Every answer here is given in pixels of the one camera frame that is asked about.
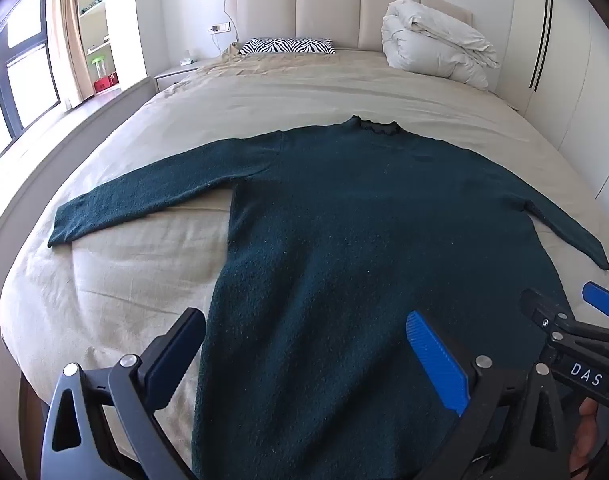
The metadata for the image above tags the white folded duvet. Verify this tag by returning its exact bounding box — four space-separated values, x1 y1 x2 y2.
381 0 500 92

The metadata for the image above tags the black framed window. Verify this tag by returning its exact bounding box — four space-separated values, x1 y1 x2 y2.
0 0 62 171

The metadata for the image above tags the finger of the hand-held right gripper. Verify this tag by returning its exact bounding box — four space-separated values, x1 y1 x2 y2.
581 281 609 333
519 288 577 346

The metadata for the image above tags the bed with beige sheet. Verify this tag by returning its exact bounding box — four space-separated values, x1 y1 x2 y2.
0 49 609 480

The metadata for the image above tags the dark green sweater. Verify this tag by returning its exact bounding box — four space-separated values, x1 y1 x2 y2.
48 115 609 480

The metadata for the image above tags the white shelf unit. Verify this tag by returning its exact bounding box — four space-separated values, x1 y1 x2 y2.
77 0 122 98

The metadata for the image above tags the beige padded headboard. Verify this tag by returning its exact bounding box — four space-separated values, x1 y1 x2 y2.
224 0 474 53

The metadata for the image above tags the beige curtain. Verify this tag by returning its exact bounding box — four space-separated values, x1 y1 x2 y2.
47 0 98 108

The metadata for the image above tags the person's right hand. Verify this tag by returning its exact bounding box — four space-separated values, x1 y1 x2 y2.
569 397 609 480

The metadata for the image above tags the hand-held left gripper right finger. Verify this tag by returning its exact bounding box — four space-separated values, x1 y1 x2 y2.
405 310 573 480

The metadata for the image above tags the white nightstand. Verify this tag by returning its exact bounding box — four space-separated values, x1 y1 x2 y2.
154 57 215 92

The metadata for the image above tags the white wardrobe with black handles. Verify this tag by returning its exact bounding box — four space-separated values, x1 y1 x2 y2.
514 0 609 201

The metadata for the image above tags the zebra print pillow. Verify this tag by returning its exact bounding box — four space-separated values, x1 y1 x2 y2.
238 37 336 56

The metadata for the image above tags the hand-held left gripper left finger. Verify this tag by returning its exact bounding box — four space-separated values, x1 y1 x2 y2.
39 306 208 480

